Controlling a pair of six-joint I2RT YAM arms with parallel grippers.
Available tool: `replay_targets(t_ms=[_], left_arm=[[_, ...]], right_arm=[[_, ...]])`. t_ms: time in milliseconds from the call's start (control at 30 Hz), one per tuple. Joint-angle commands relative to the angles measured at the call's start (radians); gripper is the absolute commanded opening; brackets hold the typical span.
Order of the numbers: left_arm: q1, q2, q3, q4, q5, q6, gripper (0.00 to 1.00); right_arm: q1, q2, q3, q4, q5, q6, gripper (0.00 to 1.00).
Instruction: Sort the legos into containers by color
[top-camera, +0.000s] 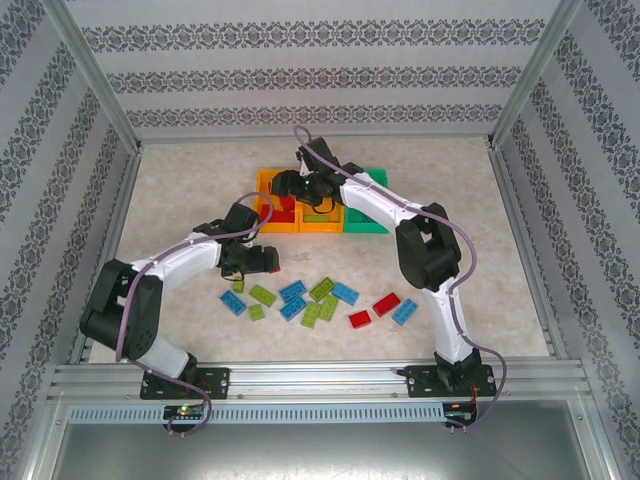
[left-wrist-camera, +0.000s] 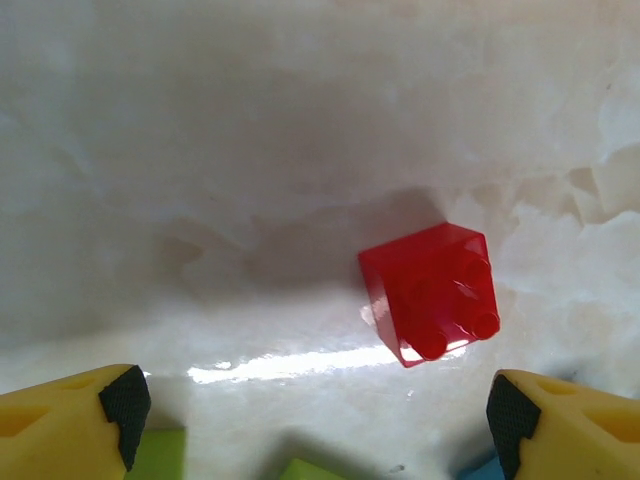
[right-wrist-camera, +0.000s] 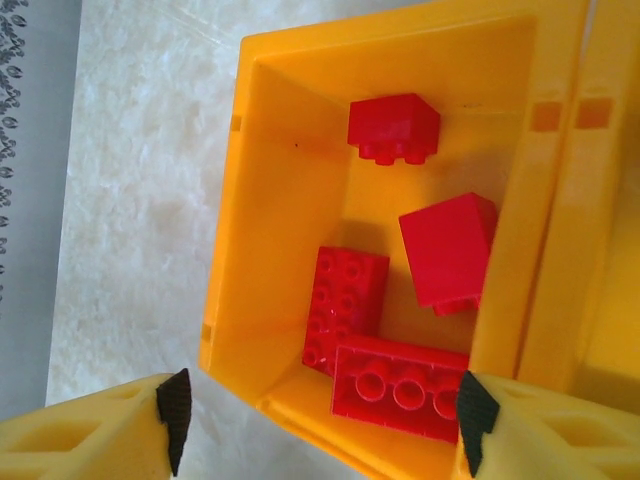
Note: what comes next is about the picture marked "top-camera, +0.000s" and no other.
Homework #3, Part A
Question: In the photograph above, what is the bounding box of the grey sheet metal panel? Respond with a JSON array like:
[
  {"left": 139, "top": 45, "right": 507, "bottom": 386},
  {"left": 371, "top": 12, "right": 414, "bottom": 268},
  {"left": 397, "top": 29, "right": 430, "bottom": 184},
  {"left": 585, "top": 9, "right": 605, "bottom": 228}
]
[{"left": 19, "top": 419, "right": 621, "bottom": 480}]

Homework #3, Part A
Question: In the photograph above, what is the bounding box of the orange plastic storage bin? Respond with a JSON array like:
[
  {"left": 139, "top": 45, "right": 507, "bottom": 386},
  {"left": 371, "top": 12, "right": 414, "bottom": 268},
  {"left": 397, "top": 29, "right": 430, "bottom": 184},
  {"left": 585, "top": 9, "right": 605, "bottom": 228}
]
[
  {"left": 255, "top": 168, "right": 301, "bottom": 235},
  {"left": 295, "top": 197, "right": 346, "bottom": 235}
]

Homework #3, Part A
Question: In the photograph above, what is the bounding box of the green plastic storage bin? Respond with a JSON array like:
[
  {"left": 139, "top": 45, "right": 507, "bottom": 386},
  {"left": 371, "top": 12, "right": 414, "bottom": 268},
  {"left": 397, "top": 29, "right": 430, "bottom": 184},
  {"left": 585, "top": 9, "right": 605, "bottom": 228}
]
[{"left": 343, "top": 168, "right": 390, "bottom": 235}]

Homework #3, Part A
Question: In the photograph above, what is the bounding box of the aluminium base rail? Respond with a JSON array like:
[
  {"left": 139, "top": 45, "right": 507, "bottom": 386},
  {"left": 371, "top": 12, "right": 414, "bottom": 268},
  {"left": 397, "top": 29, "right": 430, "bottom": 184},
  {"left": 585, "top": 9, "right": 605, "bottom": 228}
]
[{"left": 48, "top": 360, "right": 587, "bottom": 402}]

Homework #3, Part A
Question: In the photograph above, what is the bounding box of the aluminium side frame rail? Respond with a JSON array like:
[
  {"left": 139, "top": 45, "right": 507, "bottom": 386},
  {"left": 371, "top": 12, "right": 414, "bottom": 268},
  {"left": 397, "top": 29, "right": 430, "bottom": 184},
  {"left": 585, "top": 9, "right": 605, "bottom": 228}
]
[
  {"left": 488, "top": 147, "right": 569, "bottom": 360},
  {"left": 67, "top": 149, "right": 144, "bottom": 365}
]

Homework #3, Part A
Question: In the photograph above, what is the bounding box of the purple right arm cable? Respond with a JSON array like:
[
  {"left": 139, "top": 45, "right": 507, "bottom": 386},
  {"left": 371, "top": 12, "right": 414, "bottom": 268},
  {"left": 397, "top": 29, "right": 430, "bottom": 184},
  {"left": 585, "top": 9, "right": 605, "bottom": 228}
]
[{"left": 292, "top": 124, "right": 511, "bottom": 431}]

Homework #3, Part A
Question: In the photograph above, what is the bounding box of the grey slotted cable duct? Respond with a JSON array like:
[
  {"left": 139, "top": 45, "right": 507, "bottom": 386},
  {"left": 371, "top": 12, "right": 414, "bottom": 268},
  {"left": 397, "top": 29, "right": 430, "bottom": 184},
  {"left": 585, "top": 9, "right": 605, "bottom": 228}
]
[{"left": 66, "top": 402, "right": 447, "bottom": 425}]

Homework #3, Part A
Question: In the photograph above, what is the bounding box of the aluminium horizontal frame beam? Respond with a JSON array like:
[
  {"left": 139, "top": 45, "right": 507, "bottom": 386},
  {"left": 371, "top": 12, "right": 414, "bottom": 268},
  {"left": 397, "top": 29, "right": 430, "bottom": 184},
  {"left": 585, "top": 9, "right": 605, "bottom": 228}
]
[{"left": 134, "top": 133, "right": 496, "bottom": 146}]

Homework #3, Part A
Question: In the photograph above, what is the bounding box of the aluminium frame corner post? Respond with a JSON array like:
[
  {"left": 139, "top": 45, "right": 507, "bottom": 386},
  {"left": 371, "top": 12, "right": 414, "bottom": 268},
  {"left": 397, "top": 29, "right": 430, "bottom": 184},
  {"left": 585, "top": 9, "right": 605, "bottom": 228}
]
[
  {"left": 38, "top": 0, "right": 144, "bottom": 154},
  {"left": 487, "top": 0, "right": 585, "bottom": 151}
]

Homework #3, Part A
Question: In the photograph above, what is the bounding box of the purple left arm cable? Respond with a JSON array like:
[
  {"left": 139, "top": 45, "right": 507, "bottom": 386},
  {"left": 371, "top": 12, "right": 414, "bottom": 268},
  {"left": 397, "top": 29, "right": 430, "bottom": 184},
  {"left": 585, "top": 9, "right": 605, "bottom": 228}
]
[{"left": 115, "top": 192, "right": 275, "bottom": 439}]

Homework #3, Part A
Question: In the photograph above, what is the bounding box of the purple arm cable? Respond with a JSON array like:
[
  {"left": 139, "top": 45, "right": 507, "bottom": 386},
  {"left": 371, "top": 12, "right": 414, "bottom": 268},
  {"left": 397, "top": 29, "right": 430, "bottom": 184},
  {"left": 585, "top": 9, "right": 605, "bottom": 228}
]
[
  {"left": 292, "top": 124, "right": 511, "bottom": 431},
  {"left": 115, "top": 192, "right": 275, "bottom": 439}
]

